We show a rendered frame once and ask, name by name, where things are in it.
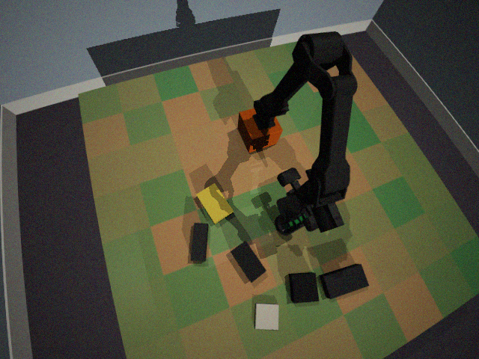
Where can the yellow rectangular block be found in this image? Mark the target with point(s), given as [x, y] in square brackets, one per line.
[215, 204]

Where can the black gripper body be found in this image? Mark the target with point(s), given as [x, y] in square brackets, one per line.
[291, 176]

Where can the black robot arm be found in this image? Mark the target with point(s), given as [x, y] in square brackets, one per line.
[329, 176]

